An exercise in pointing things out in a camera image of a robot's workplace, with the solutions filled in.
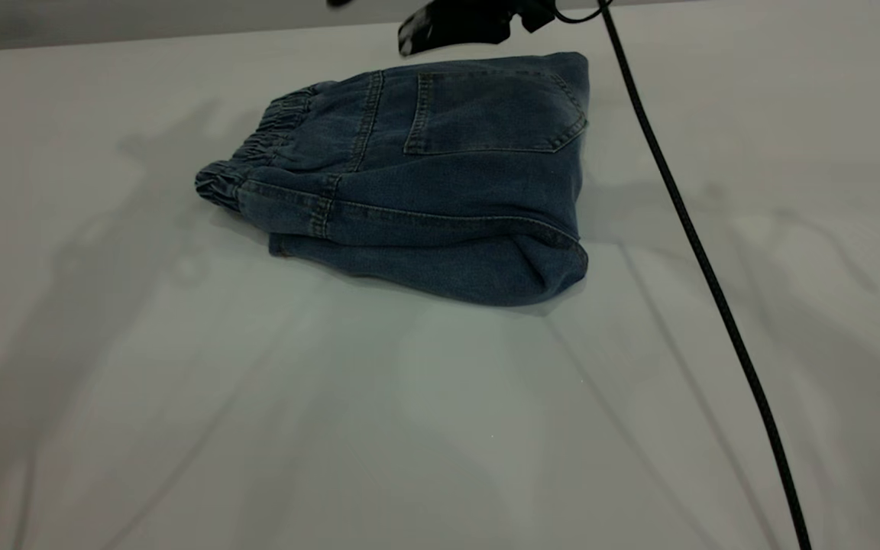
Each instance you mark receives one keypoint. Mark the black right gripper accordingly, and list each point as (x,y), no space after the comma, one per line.
(535,11)

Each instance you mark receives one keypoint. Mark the blue denim kids jeans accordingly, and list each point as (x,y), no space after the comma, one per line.
(448,191)

